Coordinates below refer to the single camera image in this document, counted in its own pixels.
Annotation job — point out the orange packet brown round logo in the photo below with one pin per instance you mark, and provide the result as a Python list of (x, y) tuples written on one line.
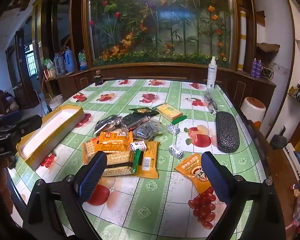
[(192, 172)]

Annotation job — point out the blue thermos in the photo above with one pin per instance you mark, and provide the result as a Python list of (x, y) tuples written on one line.
[(69, 60)]

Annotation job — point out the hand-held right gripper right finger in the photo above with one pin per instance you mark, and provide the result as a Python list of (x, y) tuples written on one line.
[(215, 177)]

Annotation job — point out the eyeglasses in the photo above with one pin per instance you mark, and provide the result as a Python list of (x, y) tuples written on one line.
[(211, 102)]

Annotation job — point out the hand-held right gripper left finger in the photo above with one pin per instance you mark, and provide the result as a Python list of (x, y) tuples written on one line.
[(95, 172)]

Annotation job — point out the dark green snack packet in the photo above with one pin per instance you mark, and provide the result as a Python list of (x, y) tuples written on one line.
[(143, 111)]

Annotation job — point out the black pot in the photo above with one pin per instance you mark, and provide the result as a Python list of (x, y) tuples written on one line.
[(278, 138)]

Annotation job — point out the green label cracker packet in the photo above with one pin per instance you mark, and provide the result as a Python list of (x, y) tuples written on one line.
[(170, 112)]

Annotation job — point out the white plastic bucket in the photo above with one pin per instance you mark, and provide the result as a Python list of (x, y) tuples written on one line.
[(56, 103)]

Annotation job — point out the white yellow rolled mat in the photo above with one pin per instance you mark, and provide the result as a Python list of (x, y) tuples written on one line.
[(241, 42)]

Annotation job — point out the grey thermos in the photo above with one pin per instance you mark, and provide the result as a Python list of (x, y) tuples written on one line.
[(59, 63)]

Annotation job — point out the white spray bottle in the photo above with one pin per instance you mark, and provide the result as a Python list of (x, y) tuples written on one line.
[(211, 75)]

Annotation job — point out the green white bag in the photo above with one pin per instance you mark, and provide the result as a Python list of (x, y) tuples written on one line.
[(48, 63)]

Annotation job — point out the green edged cracker packet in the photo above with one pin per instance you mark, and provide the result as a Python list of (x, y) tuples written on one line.
[(120, 162)]

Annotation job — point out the dark patterned glasses case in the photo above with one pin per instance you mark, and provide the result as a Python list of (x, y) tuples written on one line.
[(227, 132)]

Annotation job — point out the clear packet on table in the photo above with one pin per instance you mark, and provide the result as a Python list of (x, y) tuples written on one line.
[(106, 123)]

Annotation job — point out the orange label cracker packet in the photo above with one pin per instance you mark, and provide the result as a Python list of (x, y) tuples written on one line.
[(115, 141)]

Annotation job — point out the small white blue candy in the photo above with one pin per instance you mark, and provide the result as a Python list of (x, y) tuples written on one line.
[(176, 152), (173, 129), (138, 146)]

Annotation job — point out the orange packet printed back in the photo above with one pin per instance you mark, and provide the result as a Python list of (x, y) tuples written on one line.
[(150, 160)]

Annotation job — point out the barred window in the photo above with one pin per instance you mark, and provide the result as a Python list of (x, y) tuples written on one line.
[(31, 61)]

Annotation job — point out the wooden wall shelf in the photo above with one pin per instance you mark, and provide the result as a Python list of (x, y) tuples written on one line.
[(267, 48)]

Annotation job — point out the wooden cabinet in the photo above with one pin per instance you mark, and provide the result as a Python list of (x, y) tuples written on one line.
[(165, 72)]

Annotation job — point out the clear packet dark snacks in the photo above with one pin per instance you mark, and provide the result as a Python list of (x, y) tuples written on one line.
[(146, 131)]

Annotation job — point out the dark glass jar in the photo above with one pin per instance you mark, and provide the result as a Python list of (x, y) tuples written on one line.
[(98, 78)]

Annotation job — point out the yellow cardboard box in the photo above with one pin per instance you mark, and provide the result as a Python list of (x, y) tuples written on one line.
[(50, 130)]

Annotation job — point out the blue label water bottle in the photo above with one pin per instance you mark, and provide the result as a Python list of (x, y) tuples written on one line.
[(82, 61)]

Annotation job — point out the silver foil snack packet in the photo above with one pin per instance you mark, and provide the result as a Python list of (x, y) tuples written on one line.
[(133, 121)]

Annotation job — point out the glass display artificial flowers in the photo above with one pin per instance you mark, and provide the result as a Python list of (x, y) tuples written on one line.
[(160, 22)]

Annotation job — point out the red white carton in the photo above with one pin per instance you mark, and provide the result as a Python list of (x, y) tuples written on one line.
[(50, 73)]

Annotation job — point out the purple bottle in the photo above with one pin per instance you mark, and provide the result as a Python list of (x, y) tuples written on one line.
[(259, 69), (254, 68)]

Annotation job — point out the fruit print tablecloth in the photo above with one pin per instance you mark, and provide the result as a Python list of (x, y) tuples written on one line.
[(145, 205)]

